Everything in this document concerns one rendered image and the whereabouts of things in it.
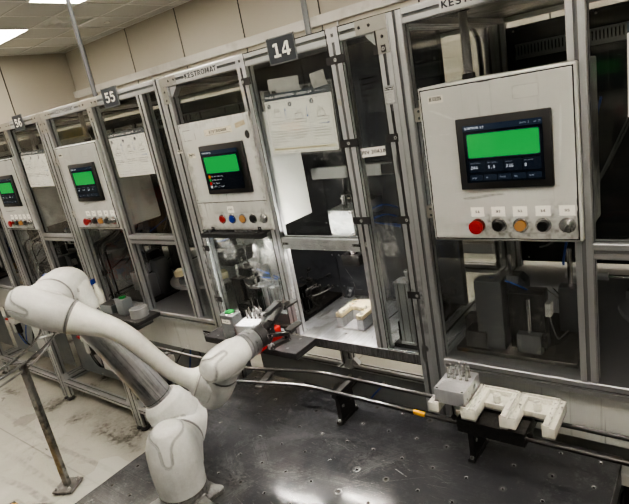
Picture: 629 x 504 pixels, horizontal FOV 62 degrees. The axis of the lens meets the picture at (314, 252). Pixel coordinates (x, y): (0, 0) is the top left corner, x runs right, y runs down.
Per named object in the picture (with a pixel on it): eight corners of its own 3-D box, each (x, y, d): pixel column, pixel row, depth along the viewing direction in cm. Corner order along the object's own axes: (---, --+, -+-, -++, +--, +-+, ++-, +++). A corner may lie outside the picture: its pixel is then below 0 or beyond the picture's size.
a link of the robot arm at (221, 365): (234, 326, 164) (224, 352, 171) (196, 350, 152) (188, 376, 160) (258, 349, 160) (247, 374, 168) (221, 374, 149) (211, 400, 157)
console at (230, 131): (198, 231, 229) (172, 126, 216) (243, 213, 250) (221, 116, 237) (268, 232, 203) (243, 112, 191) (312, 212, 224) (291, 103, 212)
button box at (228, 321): (224, 338, 227) (218, 314, 224) (236, 330, 233) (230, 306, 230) (236, 341, 222) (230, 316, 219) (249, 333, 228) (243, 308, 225)
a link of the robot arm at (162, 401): (175, 469, 177) (184, 431, 198) (214, 443, 176) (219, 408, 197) (12, 298, 156) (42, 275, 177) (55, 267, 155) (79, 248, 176)
